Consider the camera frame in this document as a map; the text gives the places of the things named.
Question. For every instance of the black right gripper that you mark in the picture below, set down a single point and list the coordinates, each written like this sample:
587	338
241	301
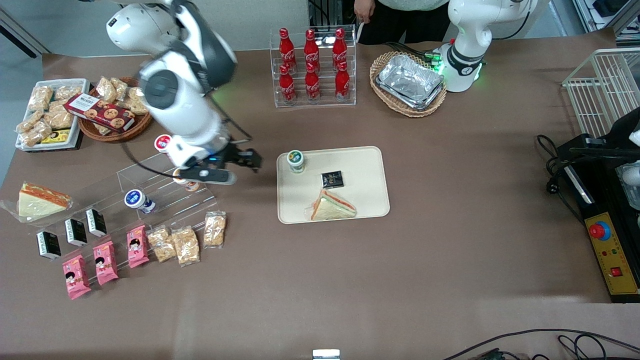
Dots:
235	154

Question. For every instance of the green lid gum bottle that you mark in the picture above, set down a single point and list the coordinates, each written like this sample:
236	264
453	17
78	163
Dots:
295	161

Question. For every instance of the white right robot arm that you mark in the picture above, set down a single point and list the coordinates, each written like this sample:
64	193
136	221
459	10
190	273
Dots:
175	95

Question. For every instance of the orange lid gum bottle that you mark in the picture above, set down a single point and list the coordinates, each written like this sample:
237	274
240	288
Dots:
190	186

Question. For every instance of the red lid gum bottle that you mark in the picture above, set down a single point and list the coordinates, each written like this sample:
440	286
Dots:
162	144

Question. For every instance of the cream plastic tray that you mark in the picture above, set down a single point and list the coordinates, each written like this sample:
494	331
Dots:
360	170

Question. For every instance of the blue lid gum bottle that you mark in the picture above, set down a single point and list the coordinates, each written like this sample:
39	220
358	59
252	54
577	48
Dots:
137	200

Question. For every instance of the white rectangular snack tray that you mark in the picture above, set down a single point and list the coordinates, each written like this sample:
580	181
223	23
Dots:
22	145

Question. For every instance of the person's bare hand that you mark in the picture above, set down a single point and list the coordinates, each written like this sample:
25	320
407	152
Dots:
365	10

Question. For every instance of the clear bagged rice crisp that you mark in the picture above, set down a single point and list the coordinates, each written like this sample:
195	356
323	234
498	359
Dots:
186	246
215	230
161	245

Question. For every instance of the red cola bottle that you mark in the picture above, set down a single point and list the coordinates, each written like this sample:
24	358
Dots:
313	85
311	50
286	50
342	82
339	47
287	87

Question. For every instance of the black tissue packet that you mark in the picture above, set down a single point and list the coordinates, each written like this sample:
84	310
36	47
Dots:
332	179

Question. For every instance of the wrapped triangle sandwich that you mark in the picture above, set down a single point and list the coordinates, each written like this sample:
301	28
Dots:
331	207
40	205

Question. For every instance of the clear acrylic bottle rack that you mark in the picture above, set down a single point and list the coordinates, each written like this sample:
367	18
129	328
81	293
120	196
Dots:
324	102

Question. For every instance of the clear acrylic stepped stand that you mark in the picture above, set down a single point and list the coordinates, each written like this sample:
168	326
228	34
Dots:
170	205

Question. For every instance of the brown wicker basket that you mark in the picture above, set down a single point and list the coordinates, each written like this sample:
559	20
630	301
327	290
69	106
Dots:
135	127

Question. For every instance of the clear bagged snack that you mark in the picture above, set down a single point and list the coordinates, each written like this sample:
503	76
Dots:
120	87
36	135
137	102
29	121
106	89
40	97
59	117
67	92

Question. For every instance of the pink snack packet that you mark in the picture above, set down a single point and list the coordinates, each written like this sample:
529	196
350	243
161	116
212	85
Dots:
76	277
105	263
137	246

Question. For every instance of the light wicker basket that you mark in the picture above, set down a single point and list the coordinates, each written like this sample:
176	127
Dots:
387	102

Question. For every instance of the red cookie box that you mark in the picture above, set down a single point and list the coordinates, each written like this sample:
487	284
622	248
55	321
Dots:
102	112

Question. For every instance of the black milk carton right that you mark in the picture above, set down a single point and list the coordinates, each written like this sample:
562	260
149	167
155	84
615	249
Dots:
96	222

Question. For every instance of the black milk carton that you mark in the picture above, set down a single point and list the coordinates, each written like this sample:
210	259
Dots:
49	245
96	222
76	232

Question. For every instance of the stacked foil containers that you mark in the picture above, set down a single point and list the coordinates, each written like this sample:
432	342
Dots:
410	82

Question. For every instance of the black milk carton middle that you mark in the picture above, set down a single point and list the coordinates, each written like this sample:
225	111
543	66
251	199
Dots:
76	232

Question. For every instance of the yellow black small box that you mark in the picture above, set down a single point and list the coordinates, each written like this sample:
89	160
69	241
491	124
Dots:
56	137

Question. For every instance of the person's torso and legs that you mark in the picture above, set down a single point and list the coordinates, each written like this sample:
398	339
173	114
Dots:
405	22

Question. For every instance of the black milk carton left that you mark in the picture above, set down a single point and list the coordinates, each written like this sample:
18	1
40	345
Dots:
49	245

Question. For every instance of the black sealing machine yellow panel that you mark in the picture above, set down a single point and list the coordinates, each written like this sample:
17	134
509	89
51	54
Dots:
607	215

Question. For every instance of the silver foil container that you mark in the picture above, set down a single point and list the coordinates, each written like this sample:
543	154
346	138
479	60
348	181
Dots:
631	192

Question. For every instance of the metal equipment shelf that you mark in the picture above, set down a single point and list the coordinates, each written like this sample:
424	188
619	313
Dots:
605	15

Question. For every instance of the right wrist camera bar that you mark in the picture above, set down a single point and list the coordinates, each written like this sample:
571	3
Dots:
210	176

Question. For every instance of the dark metal frame bar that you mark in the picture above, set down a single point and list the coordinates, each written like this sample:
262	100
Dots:
22	32

